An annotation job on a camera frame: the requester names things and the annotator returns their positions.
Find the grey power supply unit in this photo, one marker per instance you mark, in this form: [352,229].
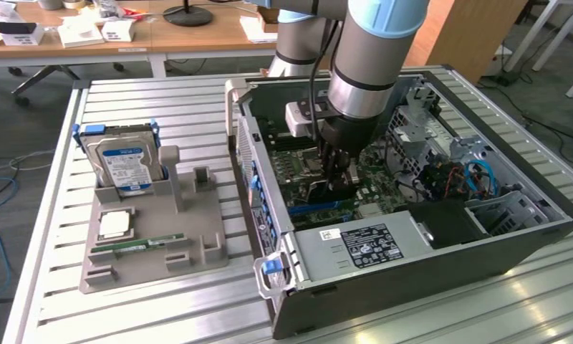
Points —
[315,265]

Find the black open PC case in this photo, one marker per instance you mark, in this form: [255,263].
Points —
[411,294]

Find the brown cardboard box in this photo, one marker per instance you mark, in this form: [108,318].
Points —
[267,18]

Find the green motherboard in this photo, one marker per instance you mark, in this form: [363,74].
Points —
[381,186]

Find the wooden cabinet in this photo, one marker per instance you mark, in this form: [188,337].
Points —
[468,36]

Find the black floor box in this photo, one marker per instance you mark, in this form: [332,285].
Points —
[504,79]

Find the white paper stack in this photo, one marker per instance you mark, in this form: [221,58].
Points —
[257,34]

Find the silver CPU chip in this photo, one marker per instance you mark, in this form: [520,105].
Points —
[113,225]

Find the wooden desk white frame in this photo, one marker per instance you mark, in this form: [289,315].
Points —
[196,36]

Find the tape roll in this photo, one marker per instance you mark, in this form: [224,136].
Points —
[72,3]

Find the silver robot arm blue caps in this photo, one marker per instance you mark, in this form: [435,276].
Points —
[368,53]

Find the grey parts rack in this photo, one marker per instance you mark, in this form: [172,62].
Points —
[148,258]

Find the metal cup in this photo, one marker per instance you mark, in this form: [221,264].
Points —
[51,4]

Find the hard disk in blue carrier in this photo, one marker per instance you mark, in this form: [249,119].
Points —
[121,168]

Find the metal disk bay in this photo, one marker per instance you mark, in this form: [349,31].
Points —
[525,211]

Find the perforated metal drive cage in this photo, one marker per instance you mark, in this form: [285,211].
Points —
[415,143]

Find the white table frame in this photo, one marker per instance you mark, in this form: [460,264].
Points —
[532,36]

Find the small white labelled box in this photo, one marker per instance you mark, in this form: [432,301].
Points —
[119,32]

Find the black round lamp base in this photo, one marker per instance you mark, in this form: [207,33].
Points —
[185,18]

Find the white box with roll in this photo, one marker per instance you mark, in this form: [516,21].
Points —
[81,39]

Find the graphics card with metal bracket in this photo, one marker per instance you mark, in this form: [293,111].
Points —
[329,199]

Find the green RAM stick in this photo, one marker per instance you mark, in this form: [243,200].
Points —
[133,245]

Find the black office chair base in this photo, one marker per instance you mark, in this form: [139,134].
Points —
[33,80]

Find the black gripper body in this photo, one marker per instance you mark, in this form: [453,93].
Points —
[348,132]

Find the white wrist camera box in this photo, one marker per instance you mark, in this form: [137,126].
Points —
[299,122]

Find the white box black top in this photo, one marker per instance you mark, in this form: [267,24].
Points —
[21,37]

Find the CPU socket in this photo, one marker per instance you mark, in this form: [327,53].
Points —
[311,165]

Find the blue expansion slot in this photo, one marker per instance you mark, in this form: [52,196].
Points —
[297,210]

